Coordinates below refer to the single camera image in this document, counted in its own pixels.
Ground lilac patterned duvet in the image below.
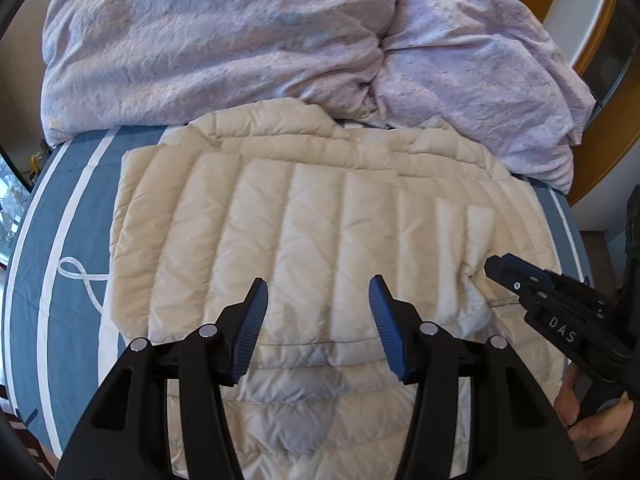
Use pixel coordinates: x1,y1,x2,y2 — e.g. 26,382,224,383
40,0,597,196

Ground blue white striped bed sheet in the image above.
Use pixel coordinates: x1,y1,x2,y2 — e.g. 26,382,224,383
0,125,596,480

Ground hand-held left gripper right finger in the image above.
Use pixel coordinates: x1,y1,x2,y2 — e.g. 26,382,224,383
367,274,586,480

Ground window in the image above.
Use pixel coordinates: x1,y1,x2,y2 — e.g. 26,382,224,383
0,152,32,268

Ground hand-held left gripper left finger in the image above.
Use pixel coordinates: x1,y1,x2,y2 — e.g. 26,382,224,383
55,277,271,480

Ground person's right hand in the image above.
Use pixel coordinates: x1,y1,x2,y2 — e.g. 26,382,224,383
552,364,635,465

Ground cream quilted puffer jacket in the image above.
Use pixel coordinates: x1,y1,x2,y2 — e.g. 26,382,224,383
100,99,561,480

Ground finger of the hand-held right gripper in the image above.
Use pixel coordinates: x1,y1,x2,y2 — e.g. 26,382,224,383
504,253,591,287
483,255,540,307

